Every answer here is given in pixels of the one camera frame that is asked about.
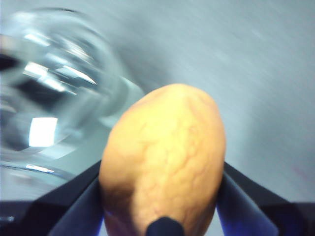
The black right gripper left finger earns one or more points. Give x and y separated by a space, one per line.
61 214

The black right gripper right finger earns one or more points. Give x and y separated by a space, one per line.
258 218

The brown potato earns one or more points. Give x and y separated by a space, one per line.
167 152

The pale green electric cooking pot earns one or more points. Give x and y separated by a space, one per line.
83 147

